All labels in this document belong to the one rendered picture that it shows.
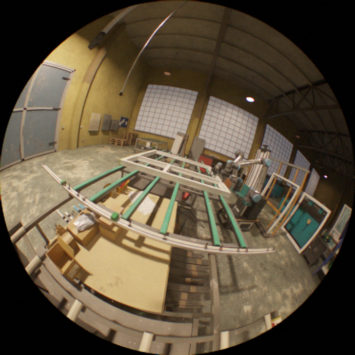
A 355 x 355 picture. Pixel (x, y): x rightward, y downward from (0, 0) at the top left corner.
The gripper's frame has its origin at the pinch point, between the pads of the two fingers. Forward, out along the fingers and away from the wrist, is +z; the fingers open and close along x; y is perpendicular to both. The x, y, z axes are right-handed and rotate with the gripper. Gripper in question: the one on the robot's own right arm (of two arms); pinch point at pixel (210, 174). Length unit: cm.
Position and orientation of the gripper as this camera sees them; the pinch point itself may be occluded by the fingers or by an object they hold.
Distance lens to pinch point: 193.1
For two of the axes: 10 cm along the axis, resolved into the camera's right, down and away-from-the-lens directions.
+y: 4.0, -0.7, -9.2
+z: -7.0, 6.2, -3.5
